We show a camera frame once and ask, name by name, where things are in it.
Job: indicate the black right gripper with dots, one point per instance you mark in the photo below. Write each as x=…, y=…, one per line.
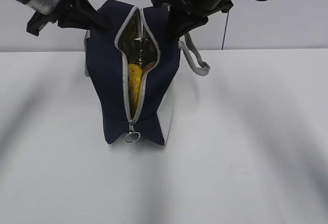
x=179, y=23

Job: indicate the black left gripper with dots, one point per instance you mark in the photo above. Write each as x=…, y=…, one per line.
x=78, y=14

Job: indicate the navy blue lunch bag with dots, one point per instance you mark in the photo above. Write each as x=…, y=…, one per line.
x=136, y=36

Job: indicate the yellow banana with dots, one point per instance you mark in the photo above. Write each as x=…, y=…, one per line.
x=135, y=75

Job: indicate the brown bread roll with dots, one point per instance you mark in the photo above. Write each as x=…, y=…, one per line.
x=149, y=67

